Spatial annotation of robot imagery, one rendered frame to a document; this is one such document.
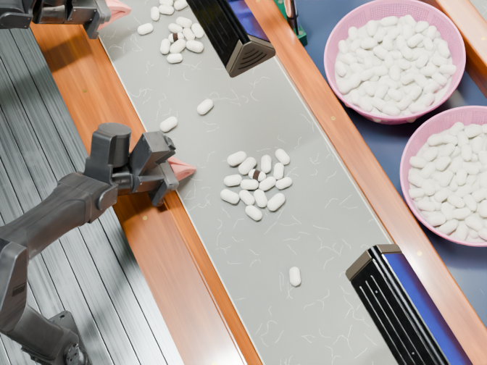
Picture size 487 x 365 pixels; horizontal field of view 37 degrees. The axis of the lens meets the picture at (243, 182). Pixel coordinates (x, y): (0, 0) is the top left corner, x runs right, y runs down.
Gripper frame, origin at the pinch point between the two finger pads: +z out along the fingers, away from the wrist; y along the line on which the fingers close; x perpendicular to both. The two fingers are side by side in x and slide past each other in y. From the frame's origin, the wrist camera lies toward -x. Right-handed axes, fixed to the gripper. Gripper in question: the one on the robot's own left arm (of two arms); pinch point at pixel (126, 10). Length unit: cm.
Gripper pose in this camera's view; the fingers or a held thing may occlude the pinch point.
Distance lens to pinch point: 153.0
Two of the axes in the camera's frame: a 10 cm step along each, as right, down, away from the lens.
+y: -4.5, -8.1, 3.9
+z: 7.7, -1.3, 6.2
